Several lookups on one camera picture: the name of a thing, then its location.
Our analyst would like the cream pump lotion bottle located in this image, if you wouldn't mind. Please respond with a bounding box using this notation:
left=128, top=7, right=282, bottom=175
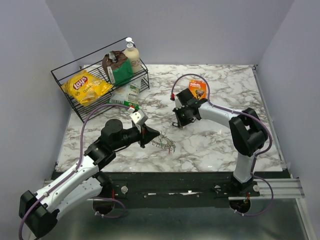
left=123, top=37, right=141, bottom=74

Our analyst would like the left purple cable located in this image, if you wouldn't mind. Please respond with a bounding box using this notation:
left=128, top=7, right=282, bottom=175
left=18, top=103, right=136, bottom=240

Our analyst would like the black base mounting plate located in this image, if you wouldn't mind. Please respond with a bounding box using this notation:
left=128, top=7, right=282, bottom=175
left=51, top=171, right=293, bottom=210

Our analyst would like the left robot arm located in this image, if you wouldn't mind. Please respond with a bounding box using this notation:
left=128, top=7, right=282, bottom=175
left=18, top=119, right=160, bottom=239

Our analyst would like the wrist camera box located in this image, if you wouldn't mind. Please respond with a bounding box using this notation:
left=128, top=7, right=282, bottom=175
left=174, top=96, right=185, bottom=111
left=129, top=109, right=148, bottom=133

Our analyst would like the orange Gillette razor box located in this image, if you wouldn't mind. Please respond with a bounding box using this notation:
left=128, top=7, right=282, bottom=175
left=188, top=79, right=207, bottom=100

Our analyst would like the purple cable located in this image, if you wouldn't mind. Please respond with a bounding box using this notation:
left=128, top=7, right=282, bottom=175
left=18, top=103, right=136, bottom=240
left=169, top=73, right=273, bottom=176

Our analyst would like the aluminium rail frame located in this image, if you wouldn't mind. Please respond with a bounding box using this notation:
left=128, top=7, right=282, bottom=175
left=28, top=178, right=307, bottom=240

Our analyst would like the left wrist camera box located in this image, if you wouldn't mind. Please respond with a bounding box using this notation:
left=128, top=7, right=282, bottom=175
left=129, top=109, right=148, bottom=133

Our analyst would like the black wire basket rack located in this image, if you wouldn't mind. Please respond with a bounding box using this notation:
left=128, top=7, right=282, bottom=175
left=51, top=37, right=150, bottom=122

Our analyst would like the brown and green bag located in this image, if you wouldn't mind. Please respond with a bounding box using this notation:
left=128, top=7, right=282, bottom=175
left=102, top=51, right=134, bottom=86

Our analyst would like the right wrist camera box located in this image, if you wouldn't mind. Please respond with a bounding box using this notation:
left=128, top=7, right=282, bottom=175
left=174, top=96, right=185, bottom=111

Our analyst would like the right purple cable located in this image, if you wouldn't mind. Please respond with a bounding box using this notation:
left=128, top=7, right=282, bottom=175
left=169, top=73, right=273, bottom=176

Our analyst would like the yellow Lays chips bag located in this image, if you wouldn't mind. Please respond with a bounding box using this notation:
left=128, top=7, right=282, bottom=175
left=61, top=70, right=113, bottom=107

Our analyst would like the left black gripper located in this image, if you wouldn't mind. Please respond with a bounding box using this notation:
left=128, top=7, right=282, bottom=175
left=112, top=122, right=160, bottom=151

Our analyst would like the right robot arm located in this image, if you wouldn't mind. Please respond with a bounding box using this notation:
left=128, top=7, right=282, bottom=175
left=170, top=88, right=269, bottom=196

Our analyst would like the green and white packet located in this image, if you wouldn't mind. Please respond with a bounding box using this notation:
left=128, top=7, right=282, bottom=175
left=108, top=79, right=141, bottom=109

